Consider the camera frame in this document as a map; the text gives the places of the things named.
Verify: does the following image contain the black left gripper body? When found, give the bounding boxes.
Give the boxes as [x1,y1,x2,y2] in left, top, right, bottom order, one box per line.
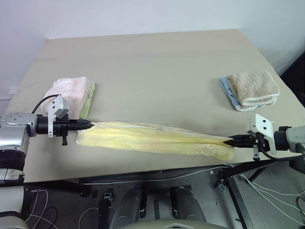
[52,118,81,146]

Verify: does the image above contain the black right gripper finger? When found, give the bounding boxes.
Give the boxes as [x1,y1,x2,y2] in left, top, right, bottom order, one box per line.
[228,134,250,142]
[223,140,250,147]

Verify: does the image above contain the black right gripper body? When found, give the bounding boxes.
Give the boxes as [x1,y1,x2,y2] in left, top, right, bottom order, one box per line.
[248,133,266,160]

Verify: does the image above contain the yellow towel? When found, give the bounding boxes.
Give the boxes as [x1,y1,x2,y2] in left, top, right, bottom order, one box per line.
[75,121,236,161]

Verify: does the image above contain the green folded towel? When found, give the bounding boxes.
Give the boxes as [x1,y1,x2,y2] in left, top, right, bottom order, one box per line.
[79,80,96,120]

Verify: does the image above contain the pink folded towel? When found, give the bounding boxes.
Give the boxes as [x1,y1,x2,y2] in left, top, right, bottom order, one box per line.
[43,76,88,117]

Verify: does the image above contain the blue grey folded towel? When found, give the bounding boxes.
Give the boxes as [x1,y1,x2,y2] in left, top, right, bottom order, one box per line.
[218,77,258,112]

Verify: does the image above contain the beige folded towel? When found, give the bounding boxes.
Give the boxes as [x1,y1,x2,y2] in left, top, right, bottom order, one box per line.
[226,71,280,108]

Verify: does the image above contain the metal table latch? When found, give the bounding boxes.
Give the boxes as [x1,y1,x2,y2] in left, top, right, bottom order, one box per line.
[216,177,227,192]

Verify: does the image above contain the grey robot torso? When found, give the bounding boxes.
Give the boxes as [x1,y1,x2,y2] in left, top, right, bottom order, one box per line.
[122,221,228,229]

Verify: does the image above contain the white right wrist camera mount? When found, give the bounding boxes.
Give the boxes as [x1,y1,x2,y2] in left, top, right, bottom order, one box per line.
[246,114,277,155]

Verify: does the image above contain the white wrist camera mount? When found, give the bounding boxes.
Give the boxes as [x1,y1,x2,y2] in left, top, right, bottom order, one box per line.
[47,94,70,138]
[246,114,277,155]

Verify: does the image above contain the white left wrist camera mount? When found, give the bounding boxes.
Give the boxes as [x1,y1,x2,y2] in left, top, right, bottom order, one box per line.
[47,94,70,138]

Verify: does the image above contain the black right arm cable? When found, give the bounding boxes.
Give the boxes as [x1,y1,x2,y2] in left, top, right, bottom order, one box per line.
[264,145,305,160]

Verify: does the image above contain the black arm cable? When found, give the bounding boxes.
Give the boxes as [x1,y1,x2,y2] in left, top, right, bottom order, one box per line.
[264,145,305,160]
[31,94,61,114]

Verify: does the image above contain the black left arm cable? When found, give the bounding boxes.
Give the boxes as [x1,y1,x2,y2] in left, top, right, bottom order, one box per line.
[31,94,61,114]

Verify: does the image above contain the looped white floor cable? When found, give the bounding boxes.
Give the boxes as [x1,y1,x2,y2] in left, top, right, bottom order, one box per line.
[238,173,305,221]

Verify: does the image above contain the long white floor cable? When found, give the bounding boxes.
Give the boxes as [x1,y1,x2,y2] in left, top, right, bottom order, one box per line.
[83,163,235,186]

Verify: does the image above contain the black table frame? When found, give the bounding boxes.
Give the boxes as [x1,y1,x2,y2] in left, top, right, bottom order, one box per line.
[23,157,305,229]

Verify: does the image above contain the black strap buckle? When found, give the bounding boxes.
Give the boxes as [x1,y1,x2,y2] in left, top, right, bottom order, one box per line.
[102,192,113,209]

